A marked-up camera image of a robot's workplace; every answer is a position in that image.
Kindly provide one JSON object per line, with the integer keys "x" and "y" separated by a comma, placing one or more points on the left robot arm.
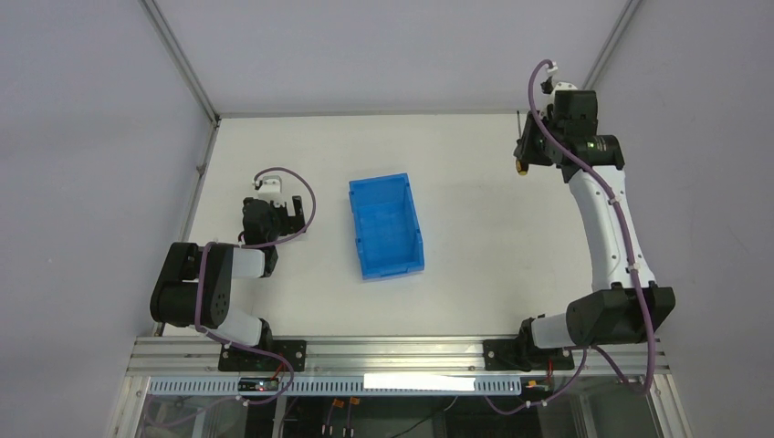
{"x": 194, "y": 286}

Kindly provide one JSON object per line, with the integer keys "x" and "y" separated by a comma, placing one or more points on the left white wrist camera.
{"x": 268, "y": 188}

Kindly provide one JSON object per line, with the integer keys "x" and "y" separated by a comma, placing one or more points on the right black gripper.
{"x": 531, "y": 148}

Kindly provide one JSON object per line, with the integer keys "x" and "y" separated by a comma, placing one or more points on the slotted grey cable duct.
{"x": 369, "y": 384}

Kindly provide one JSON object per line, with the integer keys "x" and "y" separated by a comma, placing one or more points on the black yellow screwdriver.
{"x": 521, "y": 167}

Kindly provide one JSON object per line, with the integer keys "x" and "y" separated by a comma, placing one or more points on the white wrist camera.
{"x": 268, "y": 188}
{"x": 551, "y": 85}

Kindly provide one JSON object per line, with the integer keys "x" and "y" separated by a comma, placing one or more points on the small green circuit board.
{"x": 249, "y": 385}

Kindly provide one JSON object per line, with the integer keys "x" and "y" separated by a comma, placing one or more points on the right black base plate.
{"x": 522, "y": 355}

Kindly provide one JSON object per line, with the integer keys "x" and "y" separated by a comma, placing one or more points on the blue plastic bin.
{"x": 388, "y": 237}

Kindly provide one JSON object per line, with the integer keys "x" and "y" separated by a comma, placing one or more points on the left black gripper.
{"x": 290, "y": 219}

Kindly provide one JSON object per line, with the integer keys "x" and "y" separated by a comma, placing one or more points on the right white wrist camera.
{"x": 551, "y": 85}

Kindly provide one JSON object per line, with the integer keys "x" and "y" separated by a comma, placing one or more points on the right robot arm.
{"x": 626, "y": 305}

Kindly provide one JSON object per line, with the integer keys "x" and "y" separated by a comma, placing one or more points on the aluminium frame rail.
{"x": 326, "y": 356}

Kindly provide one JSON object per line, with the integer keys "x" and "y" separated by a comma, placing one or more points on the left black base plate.
{"x": 240, "y": 360}

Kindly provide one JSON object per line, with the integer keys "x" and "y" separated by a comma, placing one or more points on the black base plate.
{"x": 240, "y": 360}
{"x": 522, "y": 355}

